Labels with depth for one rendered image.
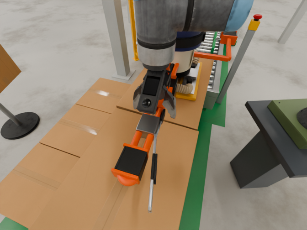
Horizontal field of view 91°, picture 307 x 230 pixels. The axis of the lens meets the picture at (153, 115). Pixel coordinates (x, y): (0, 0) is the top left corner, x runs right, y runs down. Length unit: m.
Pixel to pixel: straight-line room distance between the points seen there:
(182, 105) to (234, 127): 1.37
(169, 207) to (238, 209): 1.16
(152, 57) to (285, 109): 0.98
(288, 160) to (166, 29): 0.89
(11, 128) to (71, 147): 1.31
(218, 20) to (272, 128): 0.88
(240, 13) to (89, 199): 0.61
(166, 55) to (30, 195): 1.05
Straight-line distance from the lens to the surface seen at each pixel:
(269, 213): 1.77
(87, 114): 1.34
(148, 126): 0.49
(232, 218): 1.62
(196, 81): 0.88
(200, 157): 1.70
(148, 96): 0.38
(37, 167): 1.24
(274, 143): 1.07
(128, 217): 0.54
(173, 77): 0.66
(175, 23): 0.34
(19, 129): 2.35
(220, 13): 0.35
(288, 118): 1.15
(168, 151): 0.60
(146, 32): 0.34
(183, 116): 0.71
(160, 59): 0.36
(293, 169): 1.03
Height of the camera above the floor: 1.48
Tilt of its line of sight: 50 degrees down
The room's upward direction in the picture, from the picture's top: straight up
